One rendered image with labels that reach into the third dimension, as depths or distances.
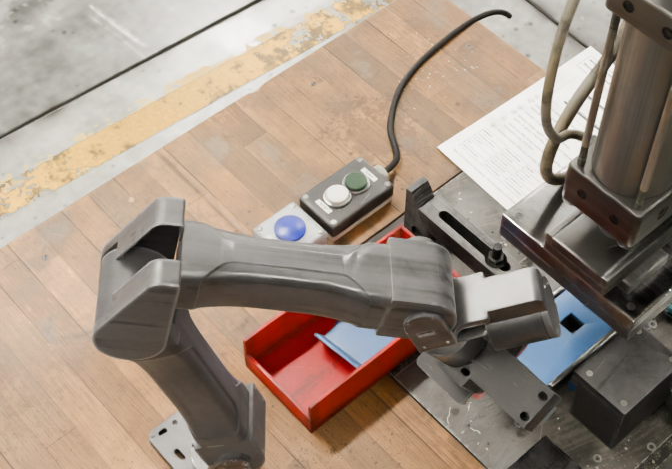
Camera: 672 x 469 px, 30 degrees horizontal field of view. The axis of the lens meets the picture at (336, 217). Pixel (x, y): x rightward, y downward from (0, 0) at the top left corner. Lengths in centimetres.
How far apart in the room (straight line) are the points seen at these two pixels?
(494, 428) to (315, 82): 58
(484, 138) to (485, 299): 62
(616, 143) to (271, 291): 34
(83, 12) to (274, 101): 154
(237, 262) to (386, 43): 83
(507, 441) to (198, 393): 41
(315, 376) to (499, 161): 41
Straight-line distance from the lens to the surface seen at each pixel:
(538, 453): 143
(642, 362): 144
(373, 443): 145
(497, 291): 112
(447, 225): 152
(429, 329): 109
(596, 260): 126
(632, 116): 111
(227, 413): 124
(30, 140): 297
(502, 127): 173
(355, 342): 150
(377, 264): 107
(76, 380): 152
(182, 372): 117
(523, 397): 117
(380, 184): 161
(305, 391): 147
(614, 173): 117
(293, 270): 105
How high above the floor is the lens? 219
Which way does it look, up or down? 53 degrees down
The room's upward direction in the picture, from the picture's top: straight up
